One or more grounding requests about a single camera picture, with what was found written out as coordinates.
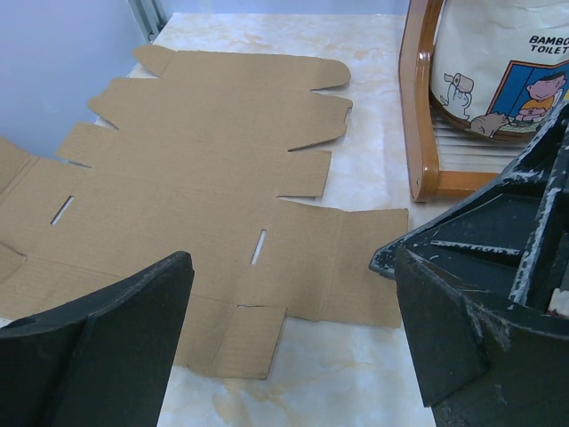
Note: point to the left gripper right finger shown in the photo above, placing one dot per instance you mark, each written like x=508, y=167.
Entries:
x=476, y=286

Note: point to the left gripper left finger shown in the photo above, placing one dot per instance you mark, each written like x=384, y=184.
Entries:
x=103, y=359

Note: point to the brown cardboard box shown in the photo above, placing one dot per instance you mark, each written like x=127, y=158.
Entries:
x=214, y=154

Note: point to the lower toilet paper roll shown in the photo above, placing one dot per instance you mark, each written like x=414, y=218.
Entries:
x=499, y=68

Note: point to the orange wooden shelf rack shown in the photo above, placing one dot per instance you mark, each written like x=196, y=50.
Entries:
x=427, y=181

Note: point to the aluminium frame rail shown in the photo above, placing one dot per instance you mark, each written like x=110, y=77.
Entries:
x=150, y=17

